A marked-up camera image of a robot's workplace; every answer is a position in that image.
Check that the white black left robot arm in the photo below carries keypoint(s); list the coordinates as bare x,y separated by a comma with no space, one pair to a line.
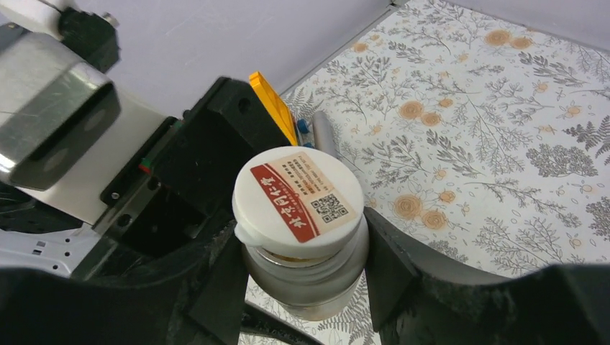
37,236

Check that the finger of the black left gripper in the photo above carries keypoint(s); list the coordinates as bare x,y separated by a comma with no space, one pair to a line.
259,322

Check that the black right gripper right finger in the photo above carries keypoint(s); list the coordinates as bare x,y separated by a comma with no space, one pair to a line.
418,295

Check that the yellow blue toy blocks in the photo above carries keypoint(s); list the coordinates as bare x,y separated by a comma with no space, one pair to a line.
292,129

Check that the grey cylindrical tool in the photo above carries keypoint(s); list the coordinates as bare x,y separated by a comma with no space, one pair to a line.
323,134

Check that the floral patterned table mat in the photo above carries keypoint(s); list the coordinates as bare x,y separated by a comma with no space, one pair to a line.
485,140

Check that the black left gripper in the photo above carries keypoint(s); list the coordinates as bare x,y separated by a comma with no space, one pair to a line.
178,185

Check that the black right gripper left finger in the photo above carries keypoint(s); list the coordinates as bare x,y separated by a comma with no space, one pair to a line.
194,295

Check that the white orange pill bottle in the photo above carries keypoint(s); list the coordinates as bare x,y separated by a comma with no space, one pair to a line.
313,291

